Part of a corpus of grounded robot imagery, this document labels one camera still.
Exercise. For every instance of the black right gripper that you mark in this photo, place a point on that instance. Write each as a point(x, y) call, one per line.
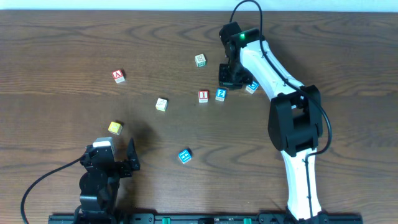
point(229, 76)

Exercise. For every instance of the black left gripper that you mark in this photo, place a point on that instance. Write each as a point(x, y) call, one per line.
point(121, 166)

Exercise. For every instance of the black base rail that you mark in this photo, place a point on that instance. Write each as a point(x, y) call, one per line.
point(262, 218)

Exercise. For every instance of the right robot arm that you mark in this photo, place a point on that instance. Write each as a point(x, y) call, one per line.
point(295, 121)

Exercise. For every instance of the blue letter H block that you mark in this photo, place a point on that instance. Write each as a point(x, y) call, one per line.
point(185, 156)

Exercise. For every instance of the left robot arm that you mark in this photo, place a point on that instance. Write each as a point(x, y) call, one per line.
point(99, 185)

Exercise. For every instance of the green lettered white block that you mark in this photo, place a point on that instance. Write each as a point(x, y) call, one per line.
point(200, 60)

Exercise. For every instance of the red letter I block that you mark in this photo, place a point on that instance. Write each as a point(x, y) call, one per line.
point(203, 96)

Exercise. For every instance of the blue number 2 block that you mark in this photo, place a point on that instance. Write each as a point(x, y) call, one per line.
point(220, 94)

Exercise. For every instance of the red letter A block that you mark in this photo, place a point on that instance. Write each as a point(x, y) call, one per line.
point(118, 76)

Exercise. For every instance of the pale yellow wooden block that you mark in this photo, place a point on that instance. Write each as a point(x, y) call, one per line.
point(161, 104)

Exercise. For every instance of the blue letter D block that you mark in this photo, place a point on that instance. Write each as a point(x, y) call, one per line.
point(251, 88)

